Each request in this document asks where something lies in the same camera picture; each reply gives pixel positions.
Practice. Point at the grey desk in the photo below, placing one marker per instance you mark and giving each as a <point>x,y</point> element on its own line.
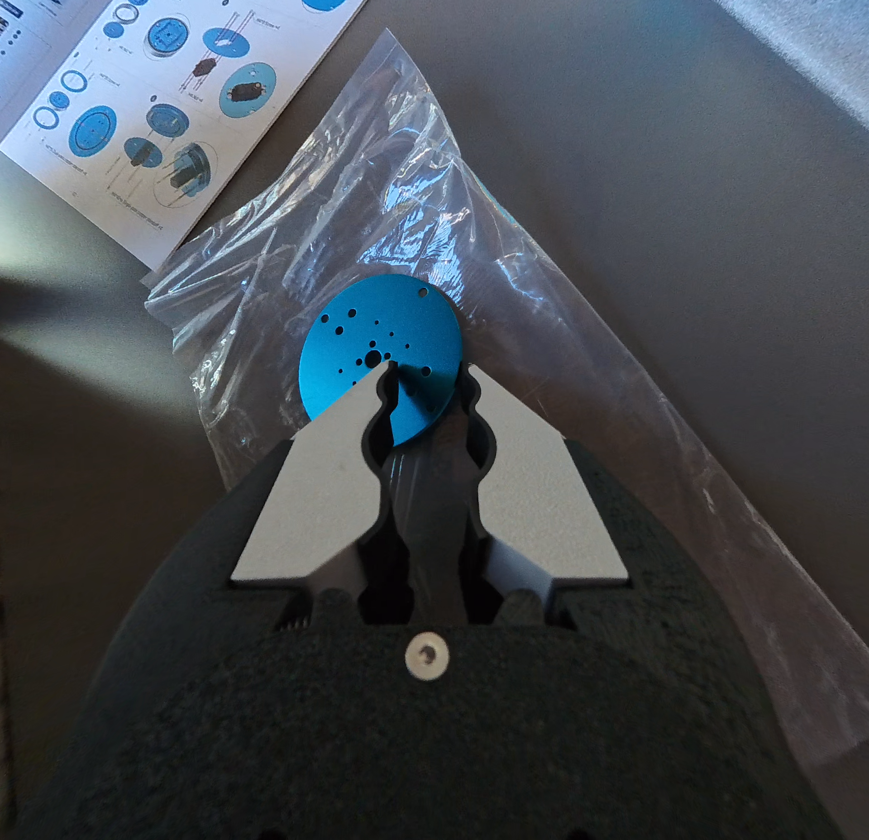
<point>611,141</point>

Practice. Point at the blue perforated round metal plate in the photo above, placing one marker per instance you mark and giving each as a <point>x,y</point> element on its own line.
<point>353,378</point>

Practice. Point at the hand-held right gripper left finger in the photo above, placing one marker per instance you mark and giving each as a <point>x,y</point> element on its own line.
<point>319,507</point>

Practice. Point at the clear plastic bag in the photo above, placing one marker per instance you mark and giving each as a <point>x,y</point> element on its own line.
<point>543,310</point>

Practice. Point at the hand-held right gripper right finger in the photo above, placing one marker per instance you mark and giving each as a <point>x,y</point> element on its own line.
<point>543,507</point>

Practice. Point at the assembly guide booklet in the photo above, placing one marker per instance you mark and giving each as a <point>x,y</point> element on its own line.
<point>170,73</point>

